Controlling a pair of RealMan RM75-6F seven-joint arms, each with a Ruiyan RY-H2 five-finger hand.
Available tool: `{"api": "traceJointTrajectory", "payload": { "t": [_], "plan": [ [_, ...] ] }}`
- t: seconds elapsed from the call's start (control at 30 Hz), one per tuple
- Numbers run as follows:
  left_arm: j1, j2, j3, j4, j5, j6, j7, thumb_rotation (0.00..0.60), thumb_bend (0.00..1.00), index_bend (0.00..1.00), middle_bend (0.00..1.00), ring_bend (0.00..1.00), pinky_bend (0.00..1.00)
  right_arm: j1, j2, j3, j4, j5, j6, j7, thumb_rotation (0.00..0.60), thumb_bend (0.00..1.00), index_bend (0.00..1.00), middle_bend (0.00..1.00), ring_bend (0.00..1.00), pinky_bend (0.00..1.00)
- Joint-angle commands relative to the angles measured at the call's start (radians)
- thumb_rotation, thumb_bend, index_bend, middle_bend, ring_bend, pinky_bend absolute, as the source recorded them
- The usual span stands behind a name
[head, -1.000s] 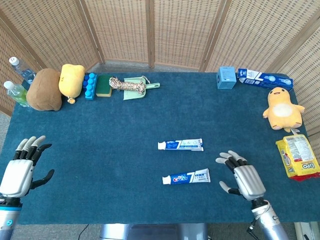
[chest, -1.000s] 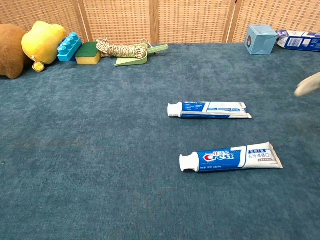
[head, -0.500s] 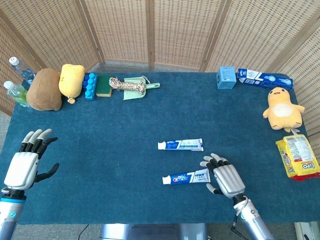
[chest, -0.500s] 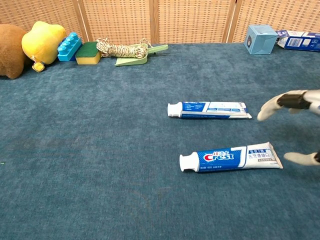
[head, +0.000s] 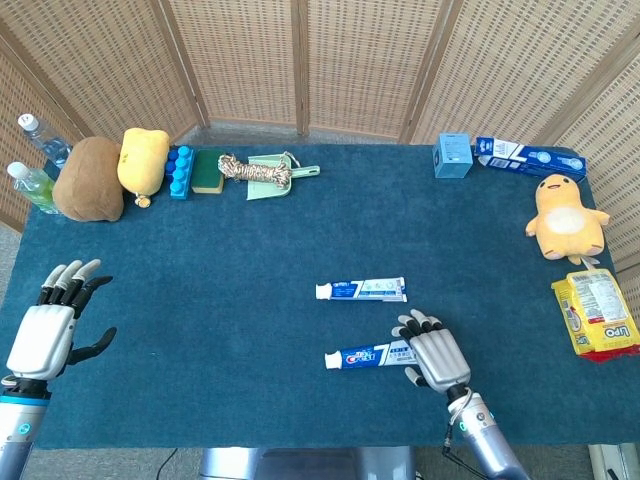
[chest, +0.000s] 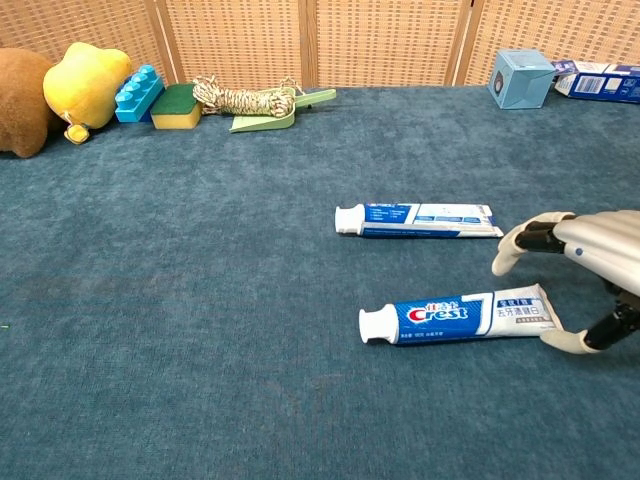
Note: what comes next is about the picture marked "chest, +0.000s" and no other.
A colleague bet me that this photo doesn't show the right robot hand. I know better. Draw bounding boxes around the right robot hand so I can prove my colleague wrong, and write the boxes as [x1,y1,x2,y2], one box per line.
[491,209,640,355]

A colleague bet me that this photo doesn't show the blue white toothpaste tube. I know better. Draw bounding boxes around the blue white toothpaste tube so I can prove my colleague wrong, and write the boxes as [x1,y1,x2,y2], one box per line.
[333,202,505,239]
[358,283,564,345]

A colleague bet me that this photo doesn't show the blue toothpaste carton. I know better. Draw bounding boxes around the blue toothpaste carton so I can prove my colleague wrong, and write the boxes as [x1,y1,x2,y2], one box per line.
[552,59,640,105]

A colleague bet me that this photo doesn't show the light blue cardboard box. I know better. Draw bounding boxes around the light blue cardboard box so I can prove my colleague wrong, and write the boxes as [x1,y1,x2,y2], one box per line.
[487,48,557,111]

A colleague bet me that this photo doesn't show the light green dustpan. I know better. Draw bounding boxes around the light green dustpan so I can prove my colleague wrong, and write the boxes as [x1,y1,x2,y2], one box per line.
[229,87,338,134]

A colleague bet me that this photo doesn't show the wicker folding screen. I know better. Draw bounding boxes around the wicker folding screen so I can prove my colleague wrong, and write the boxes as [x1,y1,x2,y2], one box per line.
[0,0,640,89]

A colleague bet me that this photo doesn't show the green yellow sponge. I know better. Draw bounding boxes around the green yellow sponge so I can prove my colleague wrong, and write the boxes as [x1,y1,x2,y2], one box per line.
[150,83,204,131]

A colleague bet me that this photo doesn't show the blue toy building brick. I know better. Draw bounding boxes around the blue toy building brick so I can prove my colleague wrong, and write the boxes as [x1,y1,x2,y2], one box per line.
[114,64,166,124]

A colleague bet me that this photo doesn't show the yellow plush toy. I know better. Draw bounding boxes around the yellow plush toy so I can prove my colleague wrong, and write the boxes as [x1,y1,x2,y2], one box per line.
[42,42,134,145]

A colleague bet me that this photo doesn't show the brown plush toy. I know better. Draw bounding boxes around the brown plush toy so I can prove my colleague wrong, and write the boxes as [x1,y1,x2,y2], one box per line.
[0,47,66,159]

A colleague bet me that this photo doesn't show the coiled speckled rope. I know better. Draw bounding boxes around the coiled speckled rope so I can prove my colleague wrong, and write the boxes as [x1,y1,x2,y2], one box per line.
[192,74,297,119]

